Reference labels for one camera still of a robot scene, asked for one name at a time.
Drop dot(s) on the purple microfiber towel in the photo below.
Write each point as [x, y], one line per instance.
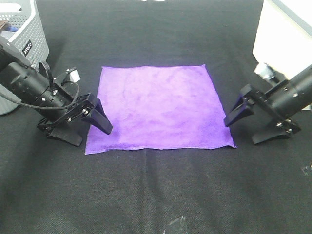
[159, 108]

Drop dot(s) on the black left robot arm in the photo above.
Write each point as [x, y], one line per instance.
[22, 79]

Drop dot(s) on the black table cover cloth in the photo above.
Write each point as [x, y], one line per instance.
[52, 187]

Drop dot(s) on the grey perforated plastic basket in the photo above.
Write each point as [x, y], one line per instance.
[29, 38]

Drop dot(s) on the clear tape piece right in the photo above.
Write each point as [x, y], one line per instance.
[307, 170]

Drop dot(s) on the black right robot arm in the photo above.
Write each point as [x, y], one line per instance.
[303, 83]

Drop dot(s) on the folded cloths inside basket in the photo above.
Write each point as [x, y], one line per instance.
[6, 30]

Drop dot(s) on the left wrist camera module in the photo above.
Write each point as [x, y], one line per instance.
[73, 76]

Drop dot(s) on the white plastic storage bin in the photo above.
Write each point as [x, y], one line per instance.
[284, 36]

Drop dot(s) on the clear tape piece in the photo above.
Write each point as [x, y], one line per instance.
[307, 170]
[177, 226]

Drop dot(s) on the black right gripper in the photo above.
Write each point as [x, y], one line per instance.
[281, 102]

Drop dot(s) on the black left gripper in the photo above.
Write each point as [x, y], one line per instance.
[61, 104]

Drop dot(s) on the clear tape piece bottom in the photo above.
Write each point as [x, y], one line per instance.
[177, 226]

